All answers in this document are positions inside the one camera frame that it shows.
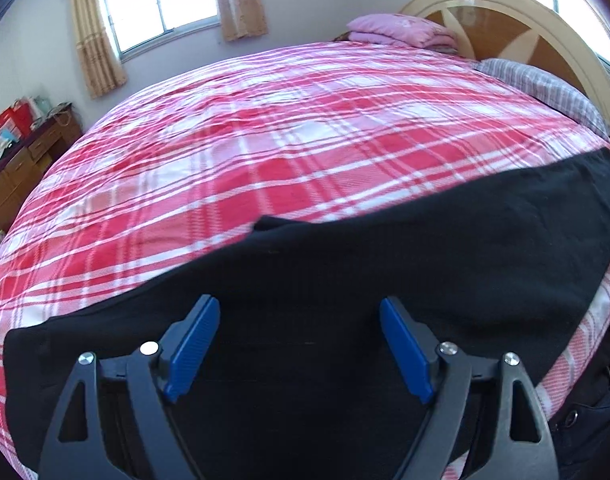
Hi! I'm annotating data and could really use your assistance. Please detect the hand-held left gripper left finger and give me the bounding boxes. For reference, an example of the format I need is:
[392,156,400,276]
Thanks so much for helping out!
[37,294,222,480]

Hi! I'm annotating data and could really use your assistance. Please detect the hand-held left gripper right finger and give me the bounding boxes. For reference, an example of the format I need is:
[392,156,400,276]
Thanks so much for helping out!
[379,296,560,480]

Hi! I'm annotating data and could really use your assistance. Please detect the black pants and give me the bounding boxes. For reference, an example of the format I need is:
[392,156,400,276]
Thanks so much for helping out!
[4,147,610,480]

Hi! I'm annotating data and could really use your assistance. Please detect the person's dark jacket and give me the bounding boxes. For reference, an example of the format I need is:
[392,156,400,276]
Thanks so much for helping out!
[547,327,610,480]

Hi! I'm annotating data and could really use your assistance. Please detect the red plaid bed sheet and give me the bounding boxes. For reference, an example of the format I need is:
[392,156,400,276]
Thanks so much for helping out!
[0,40,610,480]

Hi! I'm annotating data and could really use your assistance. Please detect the brown wooden desk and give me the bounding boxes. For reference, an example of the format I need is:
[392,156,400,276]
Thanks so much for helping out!
[0,104,83,233]

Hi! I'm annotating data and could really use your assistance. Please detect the white paper bag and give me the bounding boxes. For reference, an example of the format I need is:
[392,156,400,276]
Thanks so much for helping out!
[29,96,53,121]

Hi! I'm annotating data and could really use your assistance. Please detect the red gift bag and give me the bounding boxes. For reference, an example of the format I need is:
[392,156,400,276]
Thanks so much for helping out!
[0,100,36,140]

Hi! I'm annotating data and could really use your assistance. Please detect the striped pillow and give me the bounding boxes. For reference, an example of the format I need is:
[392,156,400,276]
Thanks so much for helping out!
[472,57,610,138]

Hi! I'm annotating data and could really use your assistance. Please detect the pink folded quilt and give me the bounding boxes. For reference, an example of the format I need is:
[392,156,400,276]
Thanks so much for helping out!
[346,14,458,52]

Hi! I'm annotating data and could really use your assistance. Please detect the beige patterned curtain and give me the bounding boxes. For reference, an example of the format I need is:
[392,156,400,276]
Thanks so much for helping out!
[70,0,128,100]
[212,0,270,42]

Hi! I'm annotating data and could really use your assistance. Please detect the sliding glass window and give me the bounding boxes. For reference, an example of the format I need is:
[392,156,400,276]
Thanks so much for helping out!
[99,0,220,58]

